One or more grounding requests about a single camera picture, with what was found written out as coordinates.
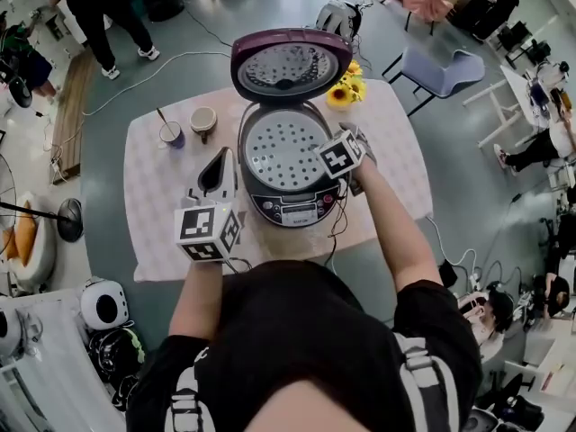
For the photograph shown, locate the orange cushion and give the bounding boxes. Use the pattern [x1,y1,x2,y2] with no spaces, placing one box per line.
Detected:
[2,225,17,260]
[15,202,37,267]

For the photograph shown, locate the beige cup with brown handle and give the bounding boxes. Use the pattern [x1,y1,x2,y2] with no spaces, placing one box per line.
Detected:
[188,105,219,146]

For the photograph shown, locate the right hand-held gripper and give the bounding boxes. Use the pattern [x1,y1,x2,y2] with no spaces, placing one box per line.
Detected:
[313,122,377,197]

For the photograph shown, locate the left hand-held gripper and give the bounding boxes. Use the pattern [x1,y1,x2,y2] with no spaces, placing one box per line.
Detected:
[174,147,245,265]

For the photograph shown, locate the thin brown stirrer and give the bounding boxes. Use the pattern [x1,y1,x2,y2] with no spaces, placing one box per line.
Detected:
[156,107,175,137]

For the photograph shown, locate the blue mug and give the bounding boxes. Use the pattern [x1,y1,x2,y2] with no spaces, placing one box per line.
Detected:
[158,121,186,150]

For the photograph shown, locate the wooden plank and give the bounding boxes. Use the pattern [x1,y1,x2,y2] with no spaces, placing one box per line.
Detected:
[49,51,98,184]

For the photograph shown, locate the black round pod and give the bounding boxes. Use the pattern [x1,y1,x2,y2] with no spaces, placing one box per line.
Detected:
[87,328,148,386]

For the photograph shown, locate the person's right forearm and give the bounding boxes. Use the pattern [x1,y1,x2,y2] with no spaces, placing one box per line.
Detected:
[349,159,445,297]

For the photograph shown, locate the black fan stand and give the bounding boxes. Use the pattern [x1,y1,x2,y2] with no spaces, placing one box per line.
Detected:
[0,198,86,244]

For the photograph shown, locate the black office chair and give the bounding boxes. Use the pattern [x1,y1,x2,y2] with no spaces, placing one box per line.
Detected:
[497,20,553,69]

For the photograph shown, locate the white trestle table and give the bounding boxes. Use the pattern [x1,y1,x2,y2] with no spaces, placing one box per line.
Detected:
[463,63,554,150]

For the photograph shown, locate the grey backpack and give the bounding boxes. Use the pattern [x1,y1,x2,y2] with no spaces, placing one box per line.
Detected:
[314,0,365,40]

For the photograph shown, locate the white round armchair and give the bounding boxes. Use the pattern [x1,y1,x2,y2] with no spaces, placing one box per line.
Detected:
[0,191,59,294]

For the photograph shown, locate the blue-grey plastic chair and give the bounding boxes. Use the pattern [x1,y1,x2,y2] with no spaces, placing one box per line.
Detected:
[382,45,487,117]

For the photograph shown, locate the person's left forearm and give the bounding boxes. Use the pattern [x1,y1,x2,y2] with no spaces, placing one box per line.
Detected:
[168,261,226,346]

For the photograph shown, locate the white power cable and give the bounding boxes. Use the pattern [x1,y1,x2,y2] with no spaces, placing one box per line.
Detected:
[425,216,479,283]
[83,50,233,117]

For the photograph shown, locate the person's torso in black shirt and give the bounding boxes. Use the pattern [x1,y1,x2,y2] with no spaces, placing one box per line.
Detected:
[125,258,485,432]

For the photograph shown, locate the black pedestal fan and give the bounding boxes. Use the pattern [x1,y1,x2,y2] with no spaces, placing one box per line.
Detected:
[147,0,186,23]

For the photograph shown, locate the purple rice cooker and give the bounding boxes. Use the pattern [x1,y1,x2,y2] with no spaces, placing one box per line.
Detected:
[229,27,355,230]

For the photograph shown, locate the yellow sunflower bouquet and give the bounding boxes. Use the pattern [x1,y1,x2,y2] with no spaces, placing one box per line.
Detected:
[324,59,368,111]

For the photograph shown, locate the white round pod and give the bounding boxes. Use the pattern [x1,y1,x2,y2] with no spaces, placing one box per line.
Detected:
[79,276,131,331]
[0,306,23,359]

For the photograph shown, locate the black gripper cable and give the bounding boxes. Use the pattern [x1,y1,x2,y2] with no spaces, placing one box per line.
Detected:
[222,256,254,279]
[327,177,353,266]

